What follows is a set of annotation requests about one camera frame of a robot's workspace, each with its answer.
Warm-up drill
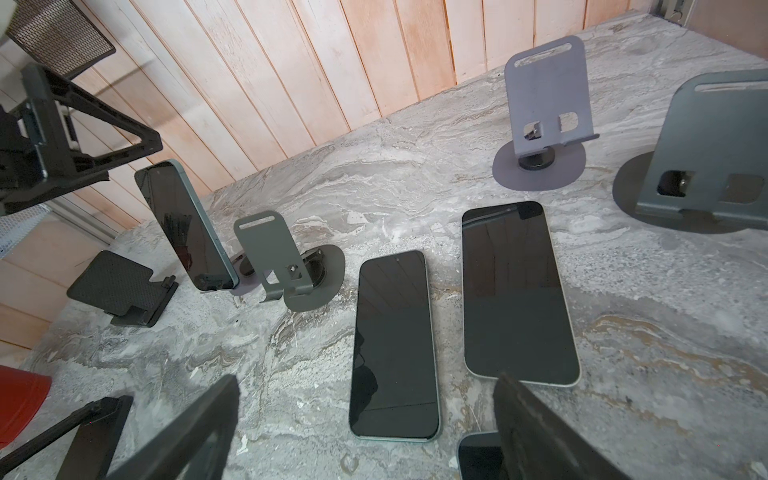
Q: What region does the white wire mesh shelf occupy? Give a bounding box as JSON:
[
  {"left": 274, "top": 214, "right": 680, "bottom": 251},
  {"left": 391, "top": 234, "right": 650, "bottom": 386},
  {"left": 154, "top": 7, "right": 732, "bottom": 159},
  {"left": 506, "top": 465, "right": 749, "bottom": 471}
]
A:
[{"left": 0, "top": 205, "right": 51, "bottom": 258}]

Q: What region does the green-edged smartphone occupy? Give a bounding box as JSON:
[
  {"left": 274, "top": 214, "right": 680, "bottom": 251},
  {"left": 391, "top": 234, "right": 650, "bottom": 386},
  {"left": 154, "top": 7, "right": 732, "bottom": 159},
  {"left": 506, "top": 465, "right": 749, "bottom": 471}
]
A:
[{"left": 457, "top": 431, "right": 503, "bottom": 480}]

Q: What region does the purple round stand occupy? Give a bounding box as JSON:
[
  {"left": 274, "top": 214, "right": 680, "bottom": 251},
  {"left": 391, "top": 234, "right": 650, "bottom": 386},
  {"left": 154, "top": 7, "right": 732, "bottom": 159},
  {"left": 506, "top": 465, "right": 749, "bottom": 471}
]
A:
[{"left": 492, "top": 35, "right": 599, "bottom": 191}]

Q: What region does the black folding phone stand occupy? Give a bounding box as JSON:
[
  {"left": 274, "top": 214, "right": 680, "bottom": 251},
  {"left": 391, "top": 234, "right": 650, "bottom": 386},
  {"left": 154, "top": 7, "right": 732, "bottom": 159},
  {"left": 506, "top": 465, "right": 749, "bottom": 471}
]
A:
[
  {"left": 1, "top": 395, "right": 133, "bottom": 479},
  {"left": 66, "top": 251, "right": 179, "bottom": 328}
]

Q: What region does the black folding phone stand front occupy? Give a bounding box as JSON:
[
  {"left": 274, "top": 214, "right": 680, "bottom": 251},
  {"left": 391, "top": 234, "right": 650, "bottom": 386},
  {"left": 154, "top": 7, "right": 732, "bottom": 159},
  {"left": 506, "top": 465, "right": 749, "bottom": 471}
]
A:
[{"left": 1, "top": 395, "right": 133, "bottom": 479}]

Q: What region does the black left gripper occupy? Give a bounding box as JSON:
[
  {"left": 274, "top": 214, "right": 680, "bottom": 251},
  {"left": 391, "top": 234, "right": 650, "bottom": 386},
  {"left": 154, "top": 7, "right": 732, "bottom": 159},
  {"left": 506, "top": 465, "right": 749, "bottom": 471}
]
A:
[{"left": 1, "top": 63, "right": 163, "bottom": 216}]

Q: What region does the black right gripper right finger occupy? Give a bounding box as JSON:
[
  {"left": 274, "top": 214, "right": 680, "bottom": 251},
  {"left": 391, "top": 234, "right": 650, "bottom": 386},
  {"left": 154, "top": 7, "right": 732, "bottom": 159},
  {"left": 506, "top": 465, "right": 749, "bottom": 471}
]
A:
[{"left": 493, "top": 373, "right": 628, "bottom": 479}]

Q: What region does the red pencil cup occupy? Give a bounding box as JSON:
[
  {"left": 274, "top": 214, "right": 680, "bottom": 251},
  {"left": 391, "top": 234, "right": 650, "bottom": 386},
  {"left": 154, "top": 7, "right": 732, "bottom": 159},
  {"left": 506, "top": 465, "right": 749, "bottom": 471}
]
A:
[{"left": 0, "top": 366, "right": 52, "bottom": 448}]

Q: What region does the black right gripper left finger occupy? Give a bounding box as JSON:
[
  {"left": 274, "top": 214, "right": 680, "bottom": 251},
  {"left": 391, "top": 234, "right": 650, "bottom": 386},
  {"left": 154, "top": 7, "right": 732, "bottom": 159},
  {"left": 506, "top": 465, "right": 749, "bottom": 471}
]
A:
[{"left": 108, "top": 374, "right": 240, "bottom": 479}]

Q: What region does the black wire mesh basket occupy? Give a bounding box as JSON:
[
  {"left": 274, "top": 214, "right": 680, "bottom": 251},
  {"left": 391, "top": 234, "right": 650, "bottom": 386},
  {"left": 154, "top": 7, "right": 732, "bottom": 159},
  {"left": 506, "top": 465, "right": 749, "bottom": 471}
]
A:
[{"left": 6, "top": 0, "right": 116, "bottom": 79}]

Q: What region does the teal smartphone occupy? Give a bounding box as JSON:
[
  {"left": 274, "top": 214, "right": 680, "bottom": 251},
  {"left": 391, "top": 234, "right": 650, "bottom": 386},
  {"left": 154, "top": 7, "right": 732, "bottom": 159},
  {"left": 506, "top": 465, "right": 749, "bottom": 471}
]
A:
[{"left": 348, "top": 250, "right": 441, "bottom": 442}]

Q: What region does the grey round empty phone stand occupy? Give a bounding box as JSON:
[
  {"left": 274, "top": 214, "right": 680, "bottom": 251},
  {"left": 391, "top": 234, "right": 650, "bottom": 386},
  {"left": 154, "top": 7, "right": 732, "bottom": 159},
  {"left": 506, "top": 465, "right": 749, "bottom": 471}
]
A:
[{"left": 612, "top": 69, "right": 767, "bottom": 234}]

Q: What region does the green smartphone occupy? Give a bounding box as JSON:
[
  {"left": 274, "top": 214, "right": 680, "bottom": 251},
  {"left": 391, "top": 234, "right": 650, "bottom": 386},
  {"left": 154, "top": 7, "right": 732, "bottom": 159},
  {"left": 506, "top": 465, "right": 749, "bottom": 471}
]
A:
[{"left": 134, "top": 159, "right": 239, "bottom": 292}]

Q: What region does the grey round stand middle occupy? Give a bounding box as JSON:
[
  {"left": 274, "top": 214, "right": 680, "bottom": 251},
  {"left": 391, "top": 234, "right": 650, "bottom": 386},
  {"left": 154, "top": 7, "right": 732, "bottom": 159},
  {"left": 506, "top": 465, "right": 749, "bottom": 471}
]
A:
[{"left": 234, "top": 211, "right": 346, "bottom": 312}]

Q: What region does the silver-edged smartphone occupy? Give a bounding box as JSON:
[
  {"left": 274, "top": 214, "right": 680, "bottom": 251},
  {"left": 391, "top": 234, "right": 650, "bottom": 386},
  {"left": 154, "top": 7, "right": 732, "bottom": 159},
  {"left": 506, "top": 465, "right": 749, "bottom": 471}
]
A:
[{"left": 461, "top": 201, "right": 581, "bottom": 387}]

